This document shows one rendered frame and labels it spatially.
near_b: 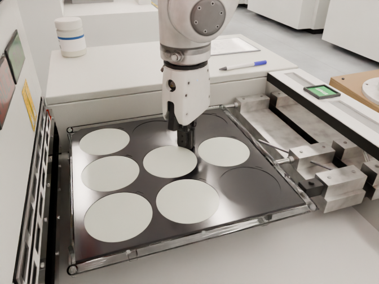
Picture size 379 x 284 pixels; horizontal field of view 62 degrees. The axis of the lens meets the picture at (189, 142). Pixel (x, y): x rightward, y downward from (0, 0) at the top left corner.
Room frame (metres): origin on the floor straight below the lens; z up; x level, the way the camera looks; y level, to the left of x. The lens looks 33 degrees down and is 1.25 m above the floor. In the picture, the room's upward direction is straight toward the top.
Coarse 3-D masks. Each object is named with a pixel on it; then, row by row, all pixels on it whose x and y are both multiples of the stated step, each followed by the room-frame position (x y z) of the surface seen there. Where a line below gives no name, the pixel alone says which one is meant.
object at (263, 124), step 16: (256, 112) 0.71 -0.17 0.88; (272, 112) 0.71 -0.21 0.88; (256, 128) 0.63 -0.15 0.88; (272, 128) 0.63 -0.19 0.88; (288, 128) 0.63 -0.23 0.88; (272, 144) 0.56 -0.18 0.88; (288, 144) 0.56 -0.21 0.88; (304, 144) 0.56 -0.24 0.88; (304, 176) 0.45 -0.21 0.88; (352, 192) 0.41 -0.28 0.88; (320, 208) 0.40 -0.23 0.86; (336, 208) 0.40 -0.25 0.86
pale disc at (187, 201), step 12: (180, 180) 0.42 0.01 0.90; (192, 180) 0.42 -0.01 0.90; (168, 192) 0.39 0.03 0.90; (180, 192) 0.39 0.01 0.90; (192, 192) 0.39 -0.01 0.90; (204, 192) 0.39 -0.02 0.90; (216, 192) 0.39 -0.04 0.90; (156, 204) 0.36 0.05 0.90; (168, 204) 0.36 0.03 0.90; (180, 204) 0.36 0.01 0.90; (192, 204) 0.36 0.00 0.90; (204, 204) 0.36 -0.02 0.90; (216, 204) 0.36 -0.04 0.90; (168, 216) 0.34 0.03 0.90; (180, 216) 0.34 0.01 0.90; (192, 216) 0.34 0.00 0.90; (204, 216) 0.34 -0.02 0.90
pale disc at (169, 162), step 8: (152, 152) 0.50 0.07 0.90; (160, 152) 0.50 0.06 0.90; (168, 152) 0.50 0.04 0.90; (176, 152) 0.50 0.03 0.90; (184, 152) 0.50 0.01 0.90; (192, 152) 0.50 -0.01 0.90; (144, 160) 0.48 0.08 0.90; (152, 160) 0.48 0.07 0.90; (160, 160) 0.48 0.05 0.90; (168, 160) 0.48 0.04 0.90; (176, 160) 0.48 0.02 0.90; (184, 160) 0.48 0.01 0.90; (192, 160) 0.48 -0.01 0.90; (152, 168) 0.45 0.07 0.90; (160, 168) 0.45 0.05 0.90; (168, 168) 0.45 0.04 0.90; (176, 168) 0.45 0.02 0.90; (184, 168) 0.45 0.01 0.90; (192, 168) 0.45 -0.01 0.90; (160, 176) 0.43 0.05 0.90; (168, 176) 0.43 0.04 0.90; (176, 176) 0.43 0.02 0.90
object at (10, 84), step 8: (0, 72) 0.35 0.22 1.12; (8, 72) 0.39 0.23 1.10; (0, 80) 0.34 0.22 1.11; (8, 80) 0.38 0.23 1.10; (0, 88) 0.33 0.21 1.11; (8, 88) 0.37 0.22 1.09; (0, 96) 0.32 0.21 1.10; (8, 96) 0.36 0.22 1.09; (0, 104) 0.31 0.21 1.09; (0, 112) 0.30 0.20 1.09; (0, 120) 0.30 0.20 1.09
